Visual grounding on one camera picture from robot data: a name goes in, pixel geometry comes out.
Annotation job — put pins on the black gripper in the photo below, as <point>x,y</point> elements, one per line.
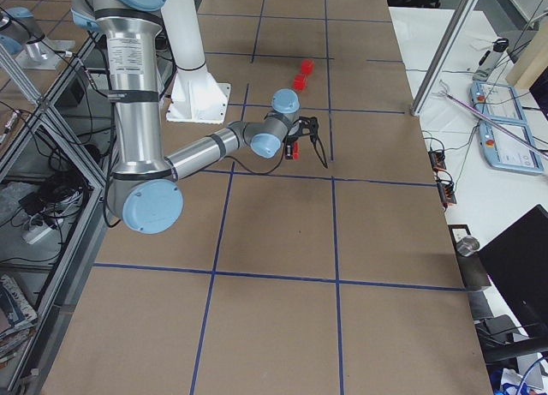
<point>293,140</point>

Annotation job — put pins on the red block carried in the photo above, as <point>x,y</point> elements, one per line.
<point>296,151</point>

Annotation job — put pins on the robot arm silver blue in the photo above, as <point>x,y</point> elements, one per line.
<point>142,188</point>

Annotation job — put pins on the red block middle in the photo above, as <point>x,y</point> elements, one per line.
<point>299,83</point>

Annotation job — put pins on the red block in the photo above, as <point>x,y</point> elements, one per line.
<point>307,67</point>
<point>299,83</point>

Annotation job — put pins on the red block near left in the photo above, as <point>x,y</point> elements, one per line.
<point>307,67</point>

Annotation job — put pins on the orange electronics board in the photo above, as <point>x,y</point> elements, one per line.
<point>444,180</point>

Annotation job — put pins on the metal cup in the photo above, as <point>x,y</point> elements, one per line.
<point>467,246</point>

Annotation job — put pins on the black monitor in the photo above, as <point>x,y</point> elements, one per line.
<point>516,262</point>

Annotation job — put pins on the white power strip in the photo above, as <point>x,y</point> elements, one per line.
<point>35,233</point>

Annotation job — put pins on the stack of books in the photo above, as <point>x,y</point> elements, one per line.
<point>18,318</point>

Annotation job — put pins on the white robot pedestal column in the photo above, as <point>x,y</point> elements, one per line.
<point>196,96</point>

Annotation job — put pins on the aluminium frame post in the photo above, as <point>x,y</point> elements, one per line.
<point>457,23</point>

